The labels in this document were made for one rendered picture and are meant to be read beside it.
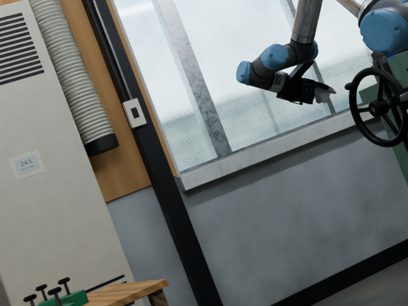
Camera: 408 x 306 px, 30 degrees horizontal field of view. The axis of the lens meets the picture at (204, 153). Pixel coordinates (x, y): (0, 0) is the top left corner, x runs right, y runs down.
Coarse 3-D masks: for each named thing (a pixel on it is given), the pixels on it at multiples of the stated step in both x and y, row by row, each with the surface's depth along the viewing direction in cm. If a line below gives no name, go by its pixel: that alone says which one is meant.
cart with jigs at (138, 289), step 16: (112, 288) 295; (128, 288) 273; (144, 288) 254; (160, 288) 256; (32, 304) 258; (48, 304) 287; (64, 304) 250; (80, 304) 276; (96, 304) 262; (112, 304) 248; (160, 304) 257
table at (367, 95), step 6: (402, 84) 264; (360, 90) 298; (366, 90) 295; (372, 90) 292; (390, 90) 270; (360, 96) 299; (366, 96) 296; (372, 96) 293; (384, 96) 273; (366, 102) 297
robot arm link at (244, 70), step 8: (240, 64) 246; (248, 64) 243; (240, 72) 244; (248, 72) 242; (240, 80) 244; (248, 80) 244; (256, 80) 243; (264, 80) 243; (272, 80) 246; (264, 88) 248
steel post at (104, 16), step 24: (96, 0) 365; (96, 24) 363; (120, 48) 365; (120, 72) 361; (120, 96) 364; (144, 120) 360; (144, 144) 361; (168, 168) 364; (168, 192) 361; (168, 216) 360; (192, 240) 362; (192, 264) 360; (192, 288) 363; (216, 288) 362
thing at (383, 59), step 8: (384, 56) 267; (376, 64) 270; (384, 64) 266; (384, 80) 269; (384, 88) 269; (392, 88) 265; (400, 104) 264; (392, 112) 268; (400, 120) 268; (400, 128) 267
